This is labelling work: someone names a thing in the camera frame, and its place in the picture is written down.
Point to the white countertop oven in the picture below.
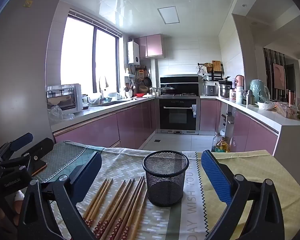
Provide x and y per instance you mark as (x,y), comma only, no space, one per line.
(67,97)

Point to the kitchen window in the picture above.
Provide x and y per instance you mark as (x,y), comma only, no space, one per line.
(85,55)

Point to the framed wall picture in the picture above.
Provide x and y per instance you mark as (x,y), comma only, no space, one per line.
(278,76)

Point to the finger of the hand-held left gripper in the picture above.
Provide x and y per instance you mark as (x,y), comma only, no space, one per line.
(40,148)
(22,141)

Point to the pink wall cabinet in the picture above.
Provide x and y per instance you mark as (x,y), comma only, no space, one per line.
(151,46)

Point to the yellow cooking oil bottle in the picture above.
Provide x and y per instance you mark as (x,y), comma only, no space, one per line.
(222,146)

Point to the white water heater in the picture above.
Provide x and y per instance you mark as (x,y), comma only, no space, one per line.
(133,52)

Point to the dark smartphone copper edge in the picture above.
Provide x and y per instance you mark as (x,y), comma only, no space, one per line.
(40,168)

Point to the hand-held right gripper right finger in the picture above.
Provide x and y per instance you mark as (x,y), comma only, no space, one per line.
(215,177)

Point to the wooden cutting board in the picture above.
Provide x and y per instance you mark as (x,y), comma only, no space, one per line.
(216,66)

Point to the pink base cabinets white end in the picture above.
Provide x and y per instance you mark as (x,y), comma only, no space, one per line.
(252,132)

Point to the bundle of wooden chopsticks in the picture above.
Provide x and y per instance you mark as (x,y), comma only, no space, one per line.
(120,205)

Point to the black wall rack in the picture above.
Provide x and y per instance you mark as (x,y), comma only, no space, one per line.
(210,76)

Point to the clear plastic bottle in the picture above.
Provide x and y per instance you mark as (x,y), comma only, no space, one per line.
(215,141)

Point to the black mesh holder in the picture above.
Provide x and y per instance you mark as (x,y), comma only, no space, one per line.
(165,180)

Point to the patchwork printed tablecloth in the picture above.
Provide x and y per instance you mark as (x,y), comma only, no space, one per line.
(252,175)

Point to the dark wok with lid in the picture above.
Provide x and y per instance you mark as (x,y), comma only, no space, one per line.
(168,89)

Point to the steel stock pot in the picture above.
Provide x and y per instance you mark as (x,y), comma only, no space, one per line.
(225,91)

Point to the silver rice cooker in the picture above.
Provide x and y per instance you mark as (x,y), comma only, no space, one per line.
(210,88)

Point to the white bowl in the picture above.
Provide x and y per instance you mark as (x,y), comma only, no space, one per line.
(266,105)

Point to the clear plastic bag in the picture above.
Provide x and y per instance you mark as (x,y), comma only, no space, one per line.
(56,115)

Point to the hanging frying pan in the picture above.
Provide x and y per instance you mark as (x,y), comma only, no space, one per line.
(147,81)

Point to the grey refrigerator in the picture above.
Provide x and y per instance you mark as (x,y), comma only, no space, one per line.
(20,67)

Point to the black range hood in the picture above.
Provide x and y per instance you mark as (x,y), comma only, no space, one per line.
(179,80)

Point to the teal appliance in plastic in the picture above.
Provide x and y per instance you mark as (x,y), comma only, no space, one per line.
(258,91)

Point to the person's left hand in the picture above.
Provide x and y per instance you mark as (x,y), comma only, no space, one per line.
(18,197)

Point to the black built-in oven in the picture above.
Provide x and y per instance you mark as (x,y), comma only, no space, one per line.
(178,115)

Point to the steel flask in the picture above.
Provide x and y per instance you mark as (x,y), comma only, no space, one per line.
(250,98)

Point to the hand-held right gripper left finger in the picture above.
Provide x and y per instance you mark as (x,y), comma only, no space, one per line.
(86,175)

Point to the red bowl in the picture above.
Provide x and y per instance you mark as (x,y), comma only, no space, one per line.
(140,95)

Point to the pink base cabinets with sink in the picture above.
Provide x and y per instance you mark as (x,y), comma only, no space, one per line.
(102,130)

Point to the pink kettle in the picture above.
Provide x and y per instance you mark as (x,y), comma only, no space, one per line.
(239,81)

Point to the clear plastic food container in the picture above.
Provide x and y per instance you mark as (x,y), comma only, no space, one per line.
(286,110)

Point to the ceiling light panel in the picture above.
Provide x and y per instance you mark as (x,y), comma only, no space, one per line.
(168,15)

